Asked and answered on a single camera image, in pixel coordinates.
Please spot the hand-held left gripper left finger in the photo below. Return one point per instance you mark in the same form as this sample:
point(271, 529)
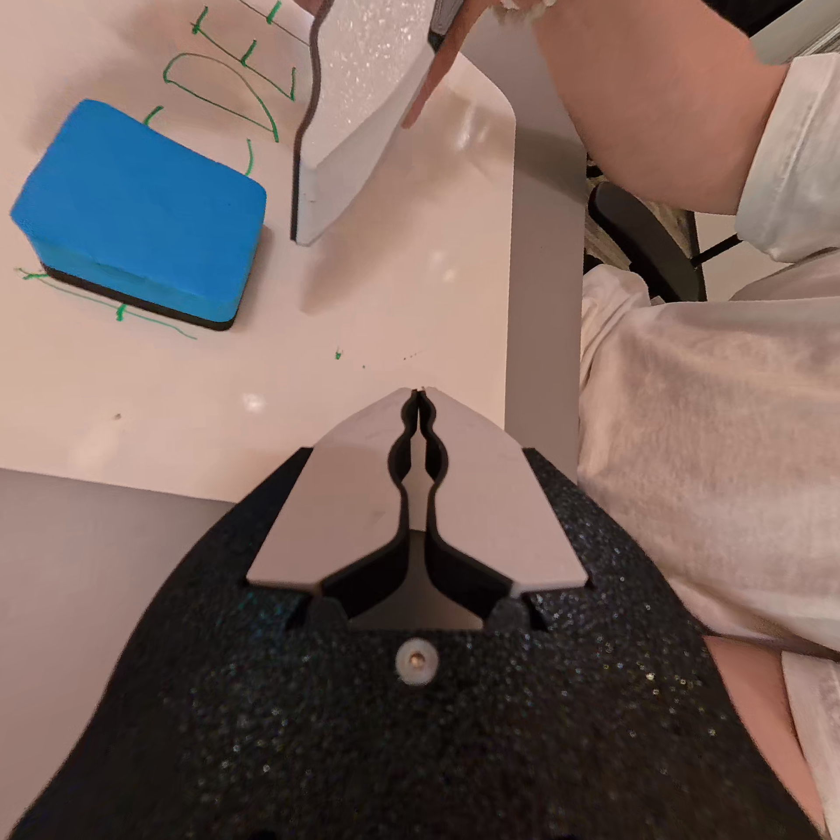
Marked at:
point(328, 512)

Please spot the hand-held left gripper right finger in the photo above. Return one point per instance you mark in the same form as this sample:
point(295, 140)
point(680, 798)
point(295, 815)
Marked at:
point(505, 518)

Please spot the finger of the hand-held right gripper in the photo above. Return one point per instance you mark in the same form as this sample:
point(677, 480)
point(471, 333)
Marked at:
point(361, 85)

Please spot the white whiteboard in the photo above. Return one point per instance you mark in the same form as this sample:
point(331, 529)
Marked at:
point(394, 295)

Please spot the blue whiteboard eraser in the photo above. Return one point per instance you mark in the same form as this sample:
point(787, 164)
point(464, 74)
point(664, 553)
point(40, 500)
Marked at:
point(138, 210)

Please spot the person's right forearm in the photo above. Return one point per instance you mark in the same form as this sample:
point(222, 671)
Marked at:
point(643, 98)

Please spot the person's right hand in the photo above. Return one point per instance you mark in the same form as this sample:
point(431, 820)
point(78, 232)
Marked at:
point(459, 39)

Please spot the person's leg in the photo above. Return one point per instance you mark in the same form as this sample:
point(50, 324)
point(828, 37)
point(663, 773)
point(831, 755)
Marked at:
point(761, 722)

